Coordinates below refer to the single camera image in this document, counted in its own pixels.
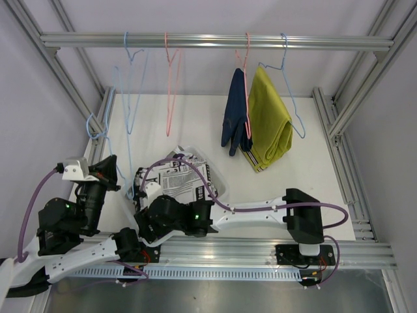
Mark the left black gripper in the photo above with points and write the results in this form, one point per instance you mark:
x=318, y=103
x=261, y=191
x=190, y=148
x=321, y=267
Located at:
x=104, y=170

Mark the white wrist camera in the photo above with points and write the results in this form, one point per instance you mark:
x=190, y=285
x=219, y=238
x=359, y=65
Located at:
x=153, y=190
x=75, y=169

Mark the navy blue trousers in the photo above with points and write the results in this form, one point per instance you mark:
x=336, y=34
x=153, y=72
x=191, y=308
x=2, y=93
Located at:
x=234, y=120

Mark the aluminium hanging rail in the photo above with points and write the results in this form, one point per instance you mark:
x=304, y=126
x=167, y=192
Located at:
x=175, y=40

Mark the aluminium frame right struts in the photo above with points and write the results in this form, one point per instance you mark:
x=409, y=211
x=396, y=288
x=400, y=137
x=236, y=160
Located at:
x=395, y=20

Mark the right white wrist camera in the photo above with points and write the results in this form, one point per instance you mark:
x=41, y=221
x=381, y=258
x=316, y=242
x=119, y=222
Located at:
x=153, y=190

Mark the grey slotted cable duct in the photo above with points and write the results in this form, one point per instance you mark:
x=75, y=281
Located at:
x=156, y=272

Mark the aluminium frame struts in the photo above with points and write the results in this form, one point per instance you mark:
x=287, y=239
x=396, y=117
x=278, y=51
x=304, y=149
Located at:
x=95, y=122
x=395, y=20

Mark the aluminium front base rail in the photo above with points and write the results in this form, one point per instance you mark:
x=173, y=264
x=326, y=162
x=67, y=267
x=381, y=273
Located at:
x=181, y=251

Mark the white plastic basket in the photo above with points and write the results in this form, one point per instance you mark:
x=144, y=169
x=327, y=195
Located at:
x=201, y=220

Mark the aluminium frame left struts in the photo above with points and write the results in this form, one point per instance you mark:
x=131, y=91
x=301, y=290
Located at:
x=95, y=122

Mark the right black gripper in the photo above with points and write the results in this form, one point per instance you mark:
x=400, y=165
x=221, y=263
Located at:
x=144, y=223

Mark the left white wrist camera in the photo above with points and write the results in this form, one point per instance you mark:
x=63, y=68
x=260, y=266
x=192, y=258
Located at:
x=75, y=169

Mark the olive yellow trousers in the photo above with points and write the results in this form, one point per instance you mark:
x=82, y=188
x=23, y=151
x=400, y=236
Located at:
x=271, y=123

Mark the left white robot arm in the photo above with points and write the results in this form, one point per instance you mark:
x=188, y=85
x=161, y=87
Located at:
x=53, y=252

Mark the grey white printed trousers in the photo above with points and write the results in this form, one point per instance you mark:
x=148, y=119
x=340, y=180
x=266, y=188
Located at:
x=179, y=180

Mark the pink hanger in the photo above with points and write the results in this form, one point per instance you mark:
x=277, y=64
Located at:
x=172, y=85
x=243, y=63

